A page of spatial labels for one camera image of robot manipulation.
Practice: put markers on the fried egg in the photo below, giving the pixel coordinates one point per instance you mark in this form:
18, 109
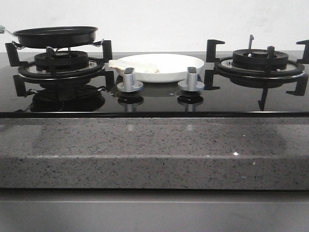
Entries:
137, 66

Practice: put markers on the black frying pan green handle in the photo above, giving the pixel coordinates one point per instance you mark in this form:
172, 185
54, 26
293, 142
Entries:
56, 37

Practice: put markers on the white round plate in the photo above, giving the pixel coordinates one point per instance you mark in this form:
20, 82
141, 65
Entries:
172, 67

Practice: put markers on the left silver stove knob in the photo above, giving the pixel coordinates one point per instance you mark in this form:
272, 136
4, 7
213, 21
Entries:
129, 84

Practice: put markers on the silver stove knob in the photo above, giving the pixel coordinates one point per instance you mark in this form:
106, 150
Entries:
129, 84
191, 83

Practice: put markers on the right silver stove knob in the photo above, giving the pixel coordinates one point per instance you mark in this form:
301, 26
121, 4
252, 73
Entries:
191, 83

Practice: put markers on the left black gas burner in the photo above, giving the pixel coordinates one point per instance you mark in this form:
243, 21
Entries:
64, 61

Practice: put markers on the black gas burner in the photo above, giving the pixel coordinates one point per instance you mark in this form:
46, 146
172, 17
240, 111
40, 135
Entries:
64, 61
257, 59

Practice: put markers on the right black pan support grate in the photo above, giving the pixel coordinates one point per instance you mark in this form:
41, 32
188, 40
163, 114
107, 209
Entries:
266, 79

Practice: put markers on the black glass gas hob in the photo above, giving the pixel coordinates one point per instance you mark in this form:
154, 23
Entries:
223, 96

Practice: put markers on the right black gas burner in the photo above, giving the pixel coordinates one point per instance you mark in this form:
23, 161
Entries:
257, 59

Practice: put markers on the grey cabinet front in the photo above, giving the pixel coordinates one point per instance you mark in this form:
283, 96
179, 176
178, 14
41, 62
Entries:
153, 211

